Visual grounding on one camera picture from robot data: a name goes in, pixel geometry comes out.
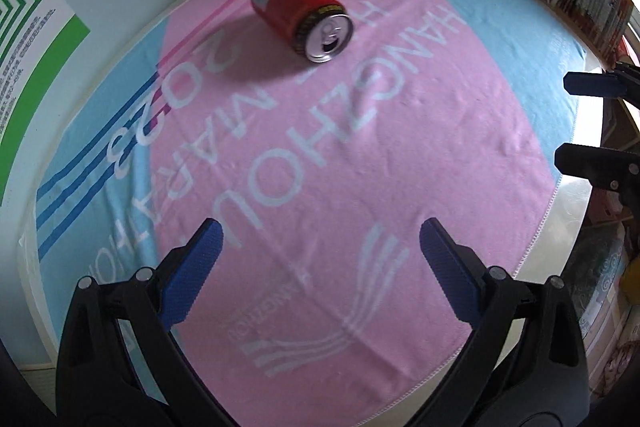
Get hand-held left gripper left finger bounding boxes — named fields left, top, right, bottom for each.
left=55, top=217, right=236, bottom=427

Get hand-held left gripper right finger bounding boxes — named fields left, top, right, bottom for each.
left=415, top=217, right=591, bottom=427

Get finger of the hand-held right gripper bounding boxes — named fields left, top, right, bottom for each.
left=563, top=62, right=640, bottom=104
left=555, top=143, right=640, bottom=206

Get red drink can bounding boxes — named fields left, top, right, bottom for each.
left=250, top=0, right=355, bottom=64

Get row of colourful books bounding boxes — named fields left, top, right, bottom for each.
left=556, top=0, right=635, bottom=60

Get grey patterned rug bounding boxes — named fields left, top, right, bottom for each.
left=567, top=222, right=626, bottom=348

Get yellow object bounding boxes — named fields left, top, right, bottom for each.
left=620, top=264, right=640, bottom=308

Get pink and blue printed towel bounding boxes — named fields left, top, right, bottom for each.
left=17, top=0, right=590, bottom=425

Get pink floral cloth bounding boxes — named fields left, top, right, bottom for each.
left=600, top=339, right=638, bottom=390

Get green and white wall poster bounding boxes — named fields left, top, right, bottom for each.
left=0, top=0, right=92, bottom=208

